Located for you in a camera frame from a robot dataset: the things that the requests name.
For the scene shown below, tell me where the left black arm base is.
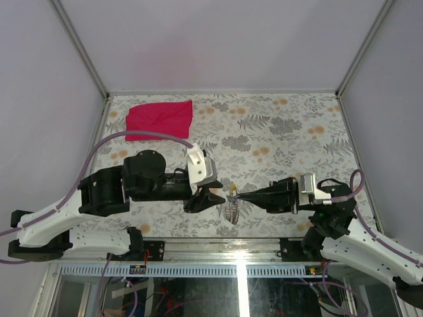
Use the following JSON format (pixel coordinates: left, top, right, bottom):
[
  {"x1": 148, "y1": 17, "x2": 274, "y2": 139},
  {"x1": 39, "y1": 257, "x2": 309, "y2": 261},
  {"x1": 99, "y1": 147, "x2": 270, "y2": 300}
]
[{"x1": 143, "y1": 240, "x2": 165, "y2": 263}]

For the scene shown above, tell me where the purple cable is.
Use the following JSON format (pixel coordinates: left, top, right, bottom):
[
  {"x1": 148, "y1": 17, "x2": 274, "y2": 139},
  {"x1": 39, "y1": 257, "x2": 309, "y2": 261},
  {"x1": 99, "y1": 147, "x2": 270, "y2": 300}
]
[
  {"x1": 0, "y1": 130, "x2": 194, "y2": 265},
  {"x1": 329, "y1": 168, "x2": 423, "y2": 269}
]

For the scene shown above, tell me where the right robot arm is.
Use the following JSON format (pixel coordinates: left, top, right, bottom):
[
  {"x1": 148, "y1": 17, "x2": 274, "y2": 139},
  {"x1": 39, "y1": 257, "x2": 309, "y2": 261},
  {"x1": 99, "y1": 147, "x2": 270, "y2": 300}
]
[{"x1": 237, "y1": 173, "x2": 422, "y2": 308}]

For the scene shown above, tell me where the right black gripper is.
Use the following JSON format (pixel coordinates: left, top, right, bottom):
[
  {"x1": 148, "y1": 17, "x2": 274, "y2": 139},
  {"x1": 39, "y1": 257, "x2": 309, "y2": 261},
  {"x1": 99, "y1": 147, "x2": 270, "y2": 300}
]
[{"x1": 237, "y1": 176, "x2": 321, "y2": 213}]

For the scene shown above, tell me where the pink folded cloth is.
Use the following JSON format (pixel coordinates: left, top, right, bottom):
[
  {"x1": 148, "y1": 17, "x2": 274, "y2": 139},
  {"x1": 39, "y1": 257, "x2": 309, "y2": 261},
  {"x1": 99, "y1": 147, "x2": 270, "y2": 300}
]
[{"x1": 126, "y1": 100, "x2": 193, "y2": 139}]

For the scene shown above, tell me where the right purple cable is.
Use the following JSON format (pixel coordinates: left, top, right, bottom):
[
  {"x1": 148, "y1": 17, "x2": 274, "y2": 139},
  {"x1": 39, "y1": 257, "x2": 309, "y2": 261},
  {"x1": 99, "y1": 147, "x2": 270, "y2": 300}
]
[{"x1": 329, "y1": 168, "x2": 423, "y2": 269}]

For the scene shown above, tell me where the left aluminium frame post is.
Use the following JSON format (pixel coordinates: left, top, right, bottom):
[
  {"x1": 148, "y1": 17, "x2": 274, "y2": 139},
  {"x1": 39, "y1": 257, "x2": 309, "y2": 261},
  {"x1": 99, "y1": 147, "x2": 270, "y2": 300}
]
[{"x1": 48, "y1": 0, "x2": 110, "y2": 99}]

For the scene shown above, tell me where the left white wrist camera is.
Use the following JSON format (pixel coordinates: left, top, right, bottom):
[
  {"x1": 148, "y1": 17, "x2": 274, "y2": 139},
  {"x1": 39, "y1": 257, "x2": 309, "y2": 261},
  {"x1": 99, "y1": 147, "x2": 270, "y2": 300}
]
[{"x1": 186, "y1": 143, "x2": 217, "y2": 194}]

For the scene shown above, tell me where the right aluminium frame post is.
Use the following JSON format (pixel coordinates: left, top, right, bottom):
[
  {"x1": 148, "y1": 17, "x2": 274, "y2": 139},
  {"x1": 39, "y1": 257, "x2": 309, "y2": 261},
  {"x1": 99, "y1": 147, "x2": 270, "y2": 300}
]
[{"x1": 335, "y1": 0, "x2": 397, "y2": 98}]

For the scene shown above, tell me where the white slotted cable duct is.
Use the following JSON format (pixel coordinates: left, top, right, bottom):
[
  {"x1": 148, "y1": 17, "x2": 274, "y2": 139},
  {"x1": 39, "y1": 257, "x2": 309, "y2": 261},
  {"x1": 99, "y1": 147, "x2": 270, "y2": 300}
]
[{"x1": 60, "y1": 264, "x2": 321, "y2": 278}]

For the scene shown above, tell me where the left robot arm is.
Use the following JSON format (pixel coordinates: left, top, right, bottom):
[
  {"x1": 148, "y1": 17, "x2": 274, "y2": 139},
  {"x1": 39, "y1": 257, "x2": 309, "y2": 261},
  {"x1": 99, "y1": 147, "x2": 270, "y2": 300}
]
[{"x1": 8, "y1": 150, "x2": 225, "y2": 263}]

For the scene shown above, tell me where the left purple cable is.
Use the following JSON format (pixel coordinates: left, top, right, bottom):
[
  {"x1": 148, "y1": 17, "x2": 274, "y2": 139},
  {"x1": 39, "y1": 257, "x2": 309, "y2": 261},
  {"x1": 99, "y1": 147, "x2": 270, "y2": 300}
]
[{"x1": 0, "y1": 130, "x2": 194, "y2": 265}]

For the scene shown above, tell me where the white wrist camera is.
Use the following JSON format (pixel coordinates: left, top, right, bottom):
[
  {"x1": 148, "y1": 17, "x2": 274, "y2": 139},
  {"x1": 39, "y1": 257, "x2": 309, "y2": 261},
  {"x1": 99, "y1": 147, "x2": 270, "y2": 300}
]
[
  {"x1": 186, "y1": 143, "x2": 217, "y2": 194},
  {"x1": 296, "y1": 172, "x2": 332, "y2": 206}
]

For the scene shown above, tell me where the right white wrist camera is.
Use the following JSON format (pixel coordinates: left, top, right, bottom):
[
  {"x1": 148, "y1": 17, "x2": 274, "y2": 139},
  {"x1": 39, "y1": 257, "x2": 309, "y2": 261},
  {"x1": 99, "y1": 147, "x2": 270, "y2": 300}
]
[{"x1": 296, "y1": 172, "x2": 332, "y2": 206}]

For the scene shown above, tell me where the aluminium front rail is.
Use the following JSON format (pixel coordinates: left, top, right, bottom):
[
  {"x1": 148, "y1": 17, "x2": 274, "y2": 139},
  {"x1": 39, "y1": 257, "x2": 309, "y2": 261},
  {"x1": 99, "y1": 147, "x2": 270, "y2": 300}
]
[{"x1": 56, "y1": 233, "x2": 282, "y2": 265}]

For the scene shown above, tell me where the aluminium frame post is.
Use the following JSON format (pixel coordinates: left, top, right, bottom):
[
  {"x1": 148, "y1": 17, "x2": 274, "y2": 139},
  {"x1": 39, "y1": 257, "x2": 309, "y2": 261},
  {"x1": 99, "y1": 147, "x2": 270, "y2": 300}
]
[
  {"x1": 48, "y1": 0, "x2": 110, "y2": 99},
  {"x1": 335, "y1": 0, "x2": 397, "y2": 98}
]

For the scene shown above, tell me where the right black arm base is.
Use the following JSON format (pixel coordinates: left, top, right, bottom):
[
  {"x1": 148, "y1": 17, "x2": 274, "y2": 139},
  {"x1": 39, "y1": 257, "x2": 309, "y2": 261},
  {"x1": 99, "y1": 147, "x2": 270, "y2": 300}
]
[{"x1": 276, "y1": 238, "x2": 309, "y2": 262}]

